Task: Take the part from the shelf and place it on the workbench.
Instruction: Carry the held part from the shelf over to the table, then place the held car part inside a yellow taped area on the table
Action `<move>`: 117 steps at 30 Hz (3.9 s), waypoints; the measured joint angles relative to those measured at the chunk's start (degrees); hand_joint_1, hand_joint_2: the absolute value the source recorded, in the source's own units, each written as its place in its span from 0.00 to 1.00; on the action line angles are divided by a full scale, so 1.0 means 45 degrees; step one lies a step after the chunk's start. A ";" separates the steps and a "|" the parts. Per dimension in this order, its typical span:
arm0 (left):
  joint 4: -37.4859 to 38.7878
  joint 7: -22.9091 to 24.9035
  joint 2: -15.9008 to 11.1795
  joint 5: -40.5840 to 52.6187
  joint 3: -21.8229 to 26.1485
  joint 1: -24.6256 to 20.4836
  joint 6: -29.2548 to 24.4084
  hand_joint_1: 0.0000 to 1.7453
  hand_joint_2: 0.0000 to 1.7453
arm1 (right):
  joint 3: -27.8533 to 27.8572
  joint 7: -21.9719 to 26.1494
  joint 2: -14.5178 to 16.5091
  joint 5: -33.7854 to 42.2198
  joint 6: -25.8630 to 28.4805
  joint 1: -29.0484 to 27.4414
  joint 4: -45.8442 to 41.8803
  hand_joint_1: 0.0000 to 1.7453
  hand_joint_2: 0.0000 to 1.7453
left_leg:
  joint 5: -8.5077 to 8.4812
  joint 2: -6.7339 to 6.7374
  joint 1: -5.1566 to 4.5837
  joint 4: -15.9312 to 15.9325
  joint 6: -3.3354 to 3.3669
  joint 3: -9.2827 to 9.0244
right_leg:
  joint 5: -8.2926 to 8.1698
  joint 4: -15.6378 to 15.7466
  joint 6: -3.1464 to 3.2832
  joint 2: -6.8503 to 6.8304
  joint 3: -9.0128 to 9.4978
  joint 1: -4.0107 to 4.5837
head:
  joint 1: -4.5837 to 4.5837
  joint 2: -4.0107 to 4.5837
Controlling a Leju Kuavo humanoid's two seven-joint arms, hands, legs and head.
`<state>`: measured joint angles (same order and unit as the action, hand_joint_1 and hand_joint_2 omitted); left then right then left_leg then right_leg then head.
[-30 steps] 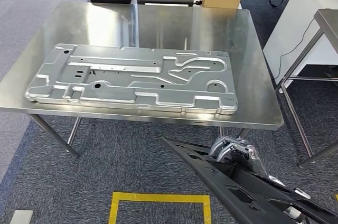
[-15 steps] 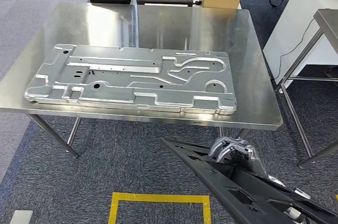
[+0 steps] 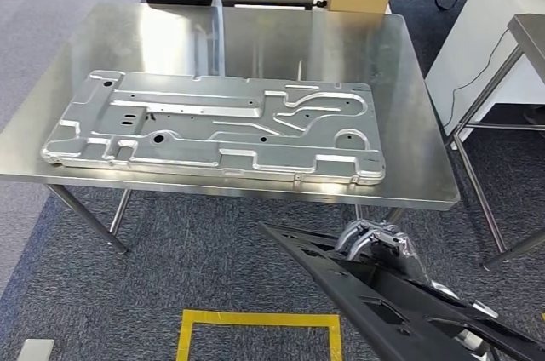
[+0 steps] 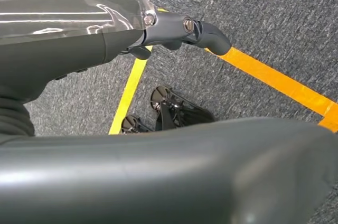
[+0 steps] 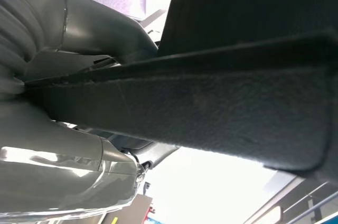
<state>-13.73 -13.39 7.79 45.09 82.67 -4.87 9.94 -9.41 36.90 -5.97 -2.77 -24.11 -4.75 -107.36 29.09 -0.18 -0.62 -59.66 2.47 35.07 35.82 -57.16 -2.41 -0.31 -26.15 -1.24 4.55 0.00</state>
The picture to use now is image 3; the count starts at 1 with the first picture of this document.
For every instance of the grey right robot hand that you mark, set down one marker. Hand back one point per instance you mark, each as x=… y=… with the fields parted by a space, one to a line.
x=404 y=251

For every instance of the black plastic panel with cutouts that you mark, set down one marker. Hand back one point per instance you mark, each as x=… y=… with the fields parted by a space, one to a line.
x=361 y=307

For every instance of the stainless steel workbench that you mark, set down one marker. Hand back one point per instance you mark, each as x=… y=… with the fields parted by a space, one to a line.
x=530 y=31
x=383 y=121

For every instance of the yellow floor tape square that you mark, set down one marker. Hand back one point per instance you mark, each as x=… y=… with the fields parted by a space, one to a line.
x=255 y=319

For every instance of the white cabinet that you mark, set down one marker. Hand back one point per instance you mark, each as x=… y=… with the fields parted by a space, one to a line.
x=477 y=37

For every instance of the large stamped metal panel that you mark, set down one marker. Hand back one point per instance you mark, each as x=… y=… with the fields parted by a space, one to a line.
x=192 y=150

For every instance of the plain metal floor plate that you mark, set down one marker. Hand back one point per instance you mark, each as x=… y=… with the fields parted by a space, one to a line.
x=36 y=350

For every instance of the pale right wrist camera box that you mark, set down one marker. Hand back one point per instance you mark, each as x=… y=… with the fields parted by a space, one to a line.
x=485 y=309

